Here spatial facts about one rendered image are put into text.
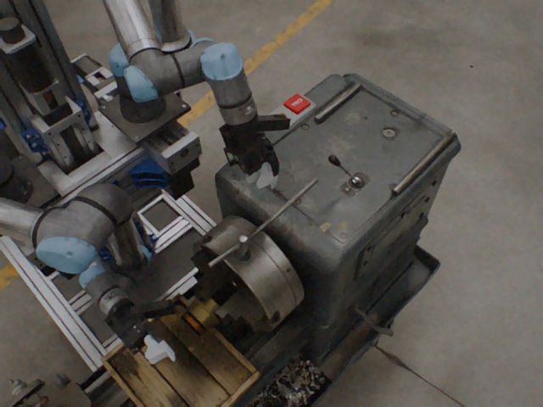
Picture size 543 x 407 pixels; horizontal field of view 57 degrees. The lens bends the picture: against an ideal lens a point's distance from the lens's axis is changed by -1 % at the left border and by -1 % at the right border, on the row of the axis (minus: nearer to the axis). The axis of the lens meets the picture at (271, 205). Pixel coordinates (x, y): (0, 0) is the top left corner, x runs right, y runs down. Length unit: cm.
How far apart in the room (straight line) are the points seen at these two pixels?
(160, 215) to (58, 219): 146
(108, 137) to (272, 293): 85
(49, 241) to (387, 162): 87
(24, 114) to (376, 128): 105
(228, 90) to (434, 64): 285
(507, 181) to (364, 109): 176
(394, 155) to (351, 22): 268
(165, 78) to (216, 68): 13
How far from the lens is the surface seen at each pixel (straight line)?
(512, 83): 378
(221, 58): 98
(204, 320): 132
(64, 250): 114
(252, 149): 107
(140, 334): 135
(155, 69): 107
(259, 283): 124
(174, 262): 246
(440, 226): 286
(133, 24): 114
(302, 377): 181
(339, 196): 132
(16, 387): 158
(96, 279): 144
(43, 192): 161
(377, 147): 144
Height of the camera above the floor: 232
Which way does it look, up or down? 56 degrees down
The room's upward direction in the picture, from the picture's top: 3 degrees counter-clockwise
